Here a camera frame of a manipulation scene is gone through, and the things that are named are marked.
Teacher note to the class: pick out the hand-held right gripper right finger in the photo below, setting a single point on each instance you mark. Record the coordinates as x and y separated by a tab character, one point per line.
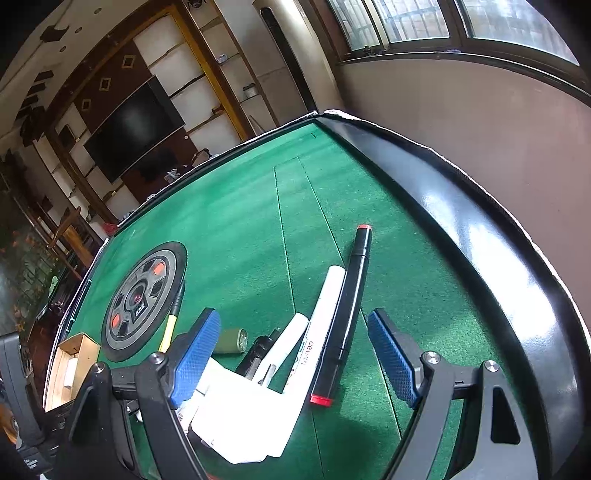
392	360

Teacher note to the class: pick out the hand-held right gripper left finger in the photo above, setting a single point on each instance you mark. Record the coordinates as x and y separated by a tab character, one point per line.
198	360

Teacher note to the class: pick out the small green cylinder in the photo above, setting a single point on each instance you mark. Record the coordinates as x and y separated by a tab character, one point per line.
231	341

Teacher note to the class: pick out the black plastic clip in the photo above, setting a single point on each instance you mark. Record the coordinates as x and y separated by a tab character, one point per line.
258	353

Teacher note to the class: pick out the wooden box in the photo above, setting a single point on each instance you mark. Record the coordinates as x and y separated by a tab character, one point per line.
76	350

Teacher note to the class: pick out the black marker with red caps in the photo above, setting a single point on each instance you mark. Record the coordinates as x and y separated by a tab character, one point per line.
346	314

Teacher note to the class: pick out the white plastic block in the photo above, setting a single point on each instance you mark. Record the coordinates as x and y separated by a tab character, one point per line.
240	415

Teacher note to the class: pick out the white marker with grey print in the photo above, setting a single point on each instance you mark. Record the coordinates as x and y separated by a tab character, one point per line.
323	314

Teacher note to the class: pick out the plain white pen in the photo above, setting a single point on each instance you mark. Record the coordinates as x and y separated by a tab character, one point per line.
288	339

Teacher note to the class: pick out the round black table control panel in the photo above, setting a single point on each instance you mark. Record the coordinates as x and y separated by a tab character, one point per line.
138	300

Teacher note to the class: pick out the wooden chair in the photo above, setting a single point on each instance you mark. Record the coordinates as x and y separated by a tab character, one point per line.
64	226

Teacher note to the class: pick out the cream tower air conditioner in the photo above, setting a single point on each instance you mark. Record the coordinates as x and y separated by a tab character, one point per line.
304	60

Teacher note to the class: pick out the dark-framed window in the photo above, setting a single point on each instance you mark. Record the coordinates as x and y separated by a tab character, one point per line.
415	23

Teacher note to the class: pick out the black wall television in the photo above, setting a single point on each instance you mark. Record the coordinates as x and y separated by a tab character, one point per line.
134	124

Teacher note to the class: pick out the wooden wall cabinet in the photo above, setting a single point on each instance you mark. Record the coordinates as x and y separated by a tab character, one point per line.
217	83

